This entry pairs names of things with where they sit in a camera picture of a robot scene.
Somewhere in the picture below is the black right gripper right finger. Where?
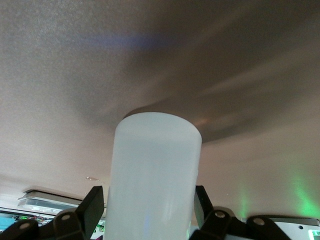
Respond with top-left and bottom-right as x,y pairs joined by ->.
188,184 -> 292,240

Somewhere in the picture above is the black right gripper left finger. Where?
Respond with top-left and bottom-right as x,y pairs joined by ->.
0,185 -> 105,240

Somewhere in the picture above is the translucent squeeze bottle orange cap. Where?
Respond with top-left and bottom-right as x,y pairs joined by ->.
104,111 -> 203,240

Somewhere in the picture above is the grey digital kitchen scale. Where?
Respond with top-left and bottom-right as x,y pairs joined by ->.
16,185 -> 86,216

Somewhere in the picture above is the brown table cover mat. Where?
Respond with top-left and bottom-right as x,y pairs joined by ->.
0,0 -> 320,221

